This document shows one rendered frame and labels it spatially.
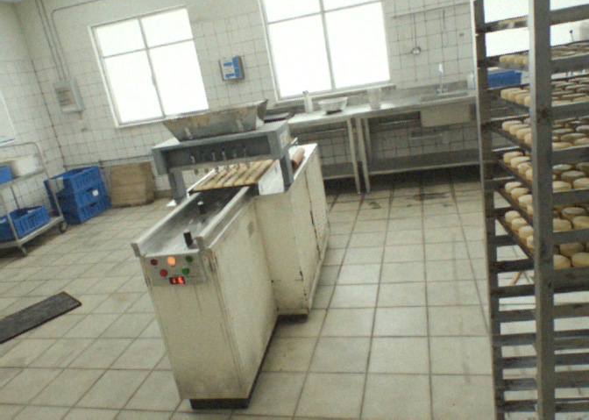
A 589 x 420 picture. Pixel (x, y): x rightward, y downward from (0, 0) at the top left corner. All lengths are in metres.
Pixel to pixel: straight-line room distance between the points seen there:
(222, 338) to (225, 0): 4.47
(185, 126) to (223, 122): 0.22
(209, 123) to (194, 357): 1.20
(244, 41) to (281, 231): 3.59
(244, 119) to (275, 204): 0.49
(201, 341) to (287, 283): 0.74
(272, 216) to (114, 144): 4.55
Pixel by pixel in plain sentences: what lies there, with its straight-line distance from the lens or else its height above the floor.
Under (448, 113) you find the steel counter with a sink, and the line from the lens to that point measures 4.93.
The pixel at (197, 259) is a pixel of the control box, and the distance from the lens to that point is 1.94.
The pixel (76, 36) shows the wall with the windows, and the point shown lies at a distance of 6.93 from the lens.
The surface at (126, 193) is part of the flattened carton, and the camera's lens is 6.65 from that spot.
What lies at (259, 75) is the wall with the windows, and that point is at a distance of 5.78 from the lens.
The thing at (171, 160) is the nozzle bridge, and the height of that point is 1.08.
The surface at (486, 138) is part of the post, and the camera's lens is 1.48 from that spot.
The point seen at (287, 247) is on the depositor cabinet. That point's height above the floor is 0.51.
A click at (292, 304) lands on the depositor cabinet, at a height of 0.15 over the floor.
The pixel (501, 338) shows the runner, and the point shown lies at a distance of 1.76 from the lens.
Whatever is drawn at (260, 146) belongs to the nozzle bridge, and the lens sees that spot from 2.55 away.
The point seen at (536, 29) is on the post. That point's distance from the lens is 1.01.
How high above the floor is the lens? 1.51
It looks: 17 degrees down
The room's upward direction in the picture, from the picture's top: 10 degrees counter-clockwise
